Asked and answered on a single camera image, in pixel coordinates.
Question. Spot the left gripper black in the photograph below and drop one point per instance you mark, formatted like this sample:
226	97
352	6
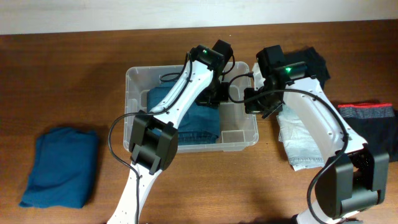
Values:
211	98

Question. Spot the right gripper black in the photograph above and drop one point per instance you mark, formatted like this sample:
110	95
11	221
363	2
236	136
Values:
252	106

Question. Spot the dark blue jeans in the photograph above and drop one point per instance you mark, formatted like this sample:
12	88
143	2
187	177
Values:
200	124

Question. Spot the clear plastic storage container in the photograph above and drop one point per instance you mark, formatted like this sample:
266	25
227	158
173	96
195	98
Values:
238	130

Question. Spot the teal blue shirt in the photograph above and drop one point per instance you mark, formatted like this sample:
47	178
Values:
64	169

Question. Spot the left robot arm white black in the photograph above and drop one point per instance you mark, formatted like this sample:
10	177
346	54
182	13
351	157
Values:
154	136

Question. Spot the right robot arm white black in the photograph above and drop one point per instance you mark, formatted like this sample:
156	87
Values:
354	176

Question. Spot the black folded shirt white logo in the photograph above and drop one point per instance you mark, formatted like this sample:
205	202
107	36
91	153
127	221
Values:
315	62

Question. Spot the light blue folded jeans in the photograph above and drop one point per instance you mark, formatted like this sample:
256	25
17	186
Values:
301	150

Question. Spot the black shorts red waistband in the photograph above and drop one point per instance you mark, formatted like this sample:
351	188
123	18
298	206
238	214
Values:
376	122

